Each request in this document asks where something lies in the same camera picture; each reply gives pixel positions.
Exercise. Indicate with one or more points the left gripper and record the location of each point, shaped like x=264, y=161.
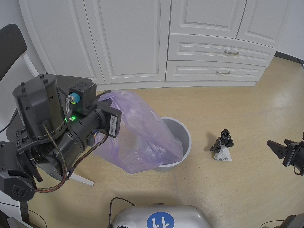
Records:
x=95, y=125

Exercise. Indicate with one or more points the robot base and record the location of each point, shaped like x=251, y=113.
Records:
x=161, y=215

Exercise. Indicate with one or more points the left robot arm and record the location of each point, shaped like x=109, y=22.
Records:
x=35, y=103

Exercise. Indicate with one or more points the purple plastic bag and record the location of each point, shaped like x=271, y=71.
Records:
x=142, y=132

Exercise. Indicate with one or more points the white trash bin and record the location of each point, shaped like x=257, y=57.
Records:
x=186, y=141

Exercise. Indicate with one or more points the grey white chair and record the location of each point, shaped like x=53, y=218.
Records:
x=11, y=44

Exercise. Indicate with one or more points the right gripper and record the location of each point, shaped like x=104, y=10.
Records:
x=295, y=154

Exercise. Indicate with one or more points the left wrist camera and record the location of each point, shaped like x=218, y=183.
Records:
x=85, y=91

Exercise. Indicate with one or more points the crumpled black plastic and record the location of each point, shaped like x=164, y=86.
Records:
x=224, y=139

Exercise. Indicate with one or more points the white wardrobe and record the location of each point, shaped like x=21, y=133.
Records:
x=133, y=32

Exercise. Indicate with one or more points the white printed wrapper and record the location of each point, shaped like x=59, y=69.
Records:
x=224, y=155

